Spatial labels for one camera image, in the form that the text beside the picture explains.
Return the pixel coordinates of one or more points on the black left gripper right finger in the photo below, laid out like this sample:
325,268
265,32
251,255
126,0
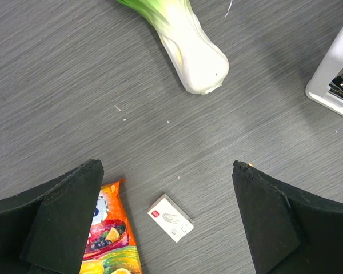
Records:
288,230

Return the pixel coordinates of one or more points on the colourful snack packet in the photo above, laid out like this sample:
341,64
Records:
111,246

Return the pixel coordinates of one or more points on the staples box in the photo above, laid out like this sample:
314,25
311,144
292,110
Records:
171,218

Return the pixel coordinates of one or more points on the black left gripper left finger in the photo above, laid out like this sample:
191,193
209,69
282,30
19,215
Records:
45,229

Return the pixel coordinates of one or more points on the green bok choy toy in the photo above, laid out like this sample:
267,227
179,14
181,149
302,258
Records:
199,63

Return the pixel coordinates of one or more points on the white stapler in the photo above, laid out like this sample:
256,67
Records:
326,85

